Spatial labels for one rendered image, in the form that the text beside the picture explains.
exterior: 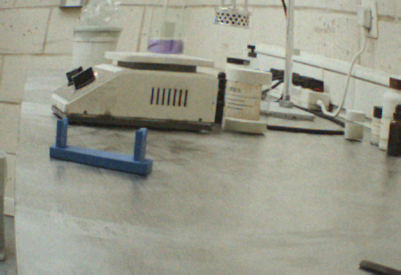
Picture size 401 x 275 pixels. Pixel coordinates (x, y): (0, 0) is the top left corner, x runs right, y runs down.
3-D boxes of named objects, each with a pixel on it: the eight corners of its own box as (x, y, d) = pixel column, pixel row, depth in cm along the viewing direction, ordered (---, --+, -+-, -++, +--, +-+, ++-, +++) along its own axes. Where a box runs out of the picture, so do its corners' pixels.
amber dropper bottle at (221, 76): (224, 124, 125) (229, 73, 124) (202, 122, 126) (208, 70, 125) (230, 123, 128) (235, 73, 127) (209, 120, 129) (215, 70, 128)
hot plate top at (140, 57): (124, 62, 108) (125, 55, 108) (102, 57, 119) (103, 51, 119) (217, 68, 112) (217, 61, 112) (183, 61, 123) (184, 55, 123)
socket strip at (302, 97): (306, 109, 170) (308, 87, 170) (254, 90, 209) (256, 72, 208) (329, 113, 171) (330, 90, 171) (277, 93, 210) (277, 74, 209)
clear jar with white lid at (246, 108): (229, 126, 123) (235, 66, 122) (272, 133, 121) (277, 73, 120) (214, 130, 117) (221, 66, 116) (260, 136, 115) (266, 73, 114)
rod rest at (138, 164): (47, 157, 77) (50, 119, 77) (56, 152, 81) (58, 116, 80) (146, 176, 76) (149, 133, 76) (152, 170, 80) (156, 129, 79)
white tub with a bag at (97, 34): (81, 72, 222) (95, -4, 220) (125, 75, 216) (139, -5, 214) (56, 73, 209) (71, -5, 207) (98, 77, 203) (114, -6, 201)
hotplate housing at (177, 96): (63, 124, 105) (72, 60, 104) (48, 111, 117) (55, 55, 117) (231, 135, 113) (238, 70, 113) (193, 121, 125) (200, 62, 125)
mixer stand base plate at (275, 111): (137, 104, 141) (138, 98, 141) (122, 93, 160) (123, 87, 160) (316, 121, 147) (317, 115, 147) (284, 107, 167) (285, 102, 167)
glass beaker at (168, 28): (136, 56, 115) (146, 0, 114) (172, 58, 118) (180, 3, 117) (157, 59, 110) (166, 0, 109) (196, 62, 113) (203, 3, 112)
